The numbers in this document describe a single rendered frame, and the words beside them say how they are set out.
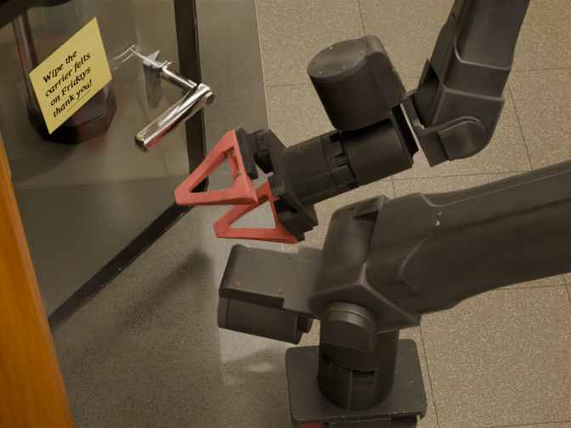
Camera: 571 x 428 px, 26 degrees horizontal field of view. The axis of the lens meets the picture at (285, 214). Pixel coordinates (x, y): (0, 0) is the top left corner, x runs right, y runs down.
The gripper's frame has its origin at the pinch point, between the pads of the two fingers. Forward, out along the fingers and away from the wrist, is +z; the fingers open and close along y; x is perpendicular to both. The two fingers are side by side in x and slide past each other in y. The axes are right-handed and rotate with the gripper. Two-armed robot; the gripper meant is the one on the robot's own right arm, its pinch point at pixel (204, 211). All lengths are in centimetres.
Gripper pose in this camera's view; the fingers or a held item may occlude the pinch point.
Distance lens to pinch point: 115.0
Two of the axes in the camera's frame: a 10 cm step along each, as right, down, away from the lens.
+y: -3.1, -3.2, -9.0
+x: 2.4, 8.9, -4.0
